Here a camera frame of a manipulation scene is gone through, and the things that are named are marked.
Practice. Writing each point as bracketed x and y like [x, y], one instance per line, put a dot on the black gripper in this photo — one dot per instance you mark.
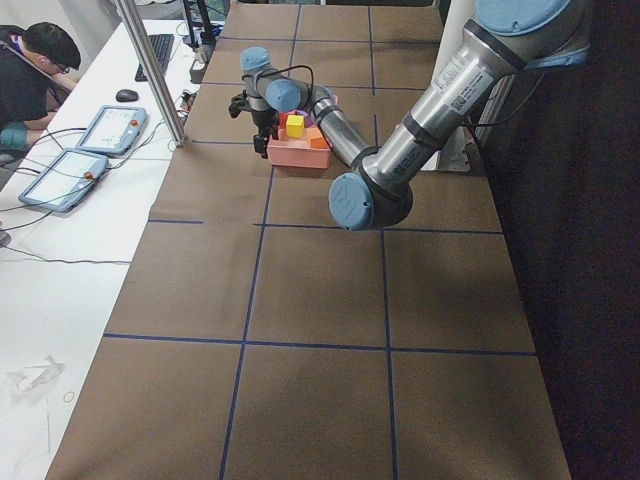
[261, 120]

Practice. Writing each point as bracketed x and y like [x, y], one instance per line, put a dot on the yellow-green foam block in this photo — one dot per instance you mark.
[295, 126]

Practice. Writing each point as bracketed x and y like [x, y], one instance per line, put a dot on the purple foam block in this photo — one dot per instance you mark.
[307, 118]

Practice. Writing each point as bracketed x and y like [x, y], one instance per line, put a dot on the orange foam block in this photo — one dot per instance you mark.
[315, 139]

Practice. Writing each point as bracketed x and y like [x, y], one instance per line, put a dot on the red-pink foam block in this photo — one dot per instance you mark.
[282, 120]

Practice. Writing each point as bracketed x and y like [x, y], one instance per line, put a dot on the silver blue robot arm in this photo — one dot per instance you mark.
[499, 39]

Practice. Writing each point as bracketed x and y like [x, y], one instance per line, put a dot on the pink plastic bin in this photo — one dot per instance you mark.
[285, 152]

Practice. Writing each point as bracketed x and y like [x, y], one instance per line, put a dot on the grey power strip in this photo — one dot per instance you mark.
[202, 56]

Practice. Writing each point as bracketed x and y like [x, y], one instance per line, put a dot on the black keyboard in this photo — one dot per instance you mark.
[162, 46]

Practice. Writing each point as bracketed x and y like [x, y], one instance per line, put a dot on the black computer mouse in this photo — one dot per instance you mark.
[126, 96]

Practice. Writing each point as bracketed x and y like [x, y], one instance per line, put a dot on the far teach pendant tablet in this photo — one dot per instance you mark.
[113, 130]

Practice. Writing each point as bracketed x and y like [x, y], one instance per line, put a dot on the teach pendant tablet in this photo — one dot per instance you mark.
[66, 181]
[113, 130]

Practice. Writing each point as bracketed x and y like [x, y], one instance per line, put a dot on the near teach pendant tablet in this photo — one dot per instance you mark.
[66, 181]

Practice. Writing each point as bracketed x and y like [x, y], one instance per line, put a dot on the seated person in black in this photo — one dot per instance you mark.
[35, 65]

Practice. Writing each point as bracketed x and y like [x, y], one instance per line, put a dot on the crumpled white tissue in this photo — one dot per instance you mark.
[31, 377]

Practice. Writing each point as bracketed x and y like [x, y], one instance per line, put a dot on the aluminium frame post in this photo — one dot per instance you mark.
[137, 33]

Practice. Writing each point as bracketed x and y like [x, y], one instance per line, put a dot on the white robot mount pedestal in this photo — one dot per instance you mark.
[457, 77]

